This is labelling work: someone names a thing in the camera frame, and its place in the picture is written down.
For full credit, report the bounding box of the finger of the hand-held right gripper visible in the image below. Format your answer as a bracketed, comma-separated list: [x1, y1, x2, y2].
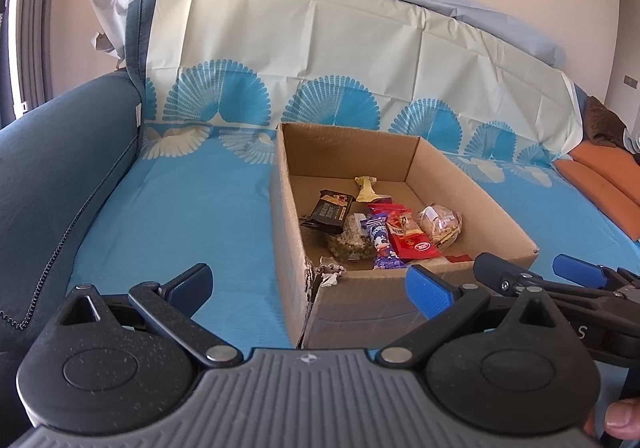
[553, 254, 640, 292]
[472, 253, 622, 302]

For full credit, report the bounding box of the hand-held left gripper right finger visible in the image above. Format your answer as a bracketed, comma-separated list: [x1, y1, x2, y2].
[375, 265, 570, 370]

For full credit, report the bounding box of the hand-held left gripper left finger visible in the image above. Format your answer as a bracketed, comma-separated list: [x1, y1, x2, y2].
[59, 264, 243, 370]

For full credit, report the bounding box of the large red snack packet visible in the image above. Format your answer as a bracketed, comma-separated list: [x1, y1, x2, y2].
[367, 202, 443, 263]

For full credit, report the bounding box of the clear cracker packet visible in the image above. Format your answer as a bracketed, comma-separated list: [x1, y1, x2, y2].
[416, 204, 463, 249]

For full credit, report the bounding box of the purple snack packet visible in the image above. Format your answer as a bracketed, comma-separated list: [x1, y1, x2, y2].
[364, 212, 403, 271]

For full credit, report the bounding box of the yellow-green nut packet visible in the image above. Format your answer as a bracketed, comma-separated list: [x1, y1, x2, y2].
[326, 213, 376, 263]

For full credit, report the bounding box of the long gold snack bar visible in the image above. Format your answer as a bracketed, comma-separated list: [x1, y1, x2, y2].
[354, 176, 393, 206]

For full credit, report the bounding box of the dark chocolate packet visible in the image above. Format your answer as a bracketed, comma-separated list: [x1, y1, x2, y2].
[300, 190, 357, 235]

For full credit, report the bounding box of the cardboard box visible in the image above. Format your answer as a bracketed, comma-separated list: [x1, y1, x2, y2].
[270, 123, 540, 351]

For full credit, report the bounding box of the person's right hand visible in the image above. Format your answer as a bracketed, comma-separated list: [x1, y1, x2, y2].
[602, 397, 640, 441]

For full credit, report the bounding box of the orange cushion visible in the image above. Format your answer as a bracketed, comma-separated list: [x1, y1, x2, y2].
[554, 159, 640, 243]
[570, 143, 640, 209]

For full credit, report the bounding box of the blue fan-patterned sheet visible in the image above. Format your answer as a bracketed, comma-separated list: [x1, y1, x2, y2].
[65, 0, 640, 364]

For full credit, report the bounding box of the pile of clothes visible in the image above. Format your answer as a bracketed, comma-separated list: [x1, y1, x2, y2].
[622, 125, 640, 163]

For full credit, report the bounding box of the brown cushion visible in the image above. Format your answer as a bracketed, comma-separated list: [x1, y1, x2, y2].
[582, 96, 628, 149]

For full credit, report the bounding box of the grey window curtain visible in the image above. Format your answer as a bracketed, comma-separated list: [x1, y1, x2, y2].
[0, 0, 58, 126]

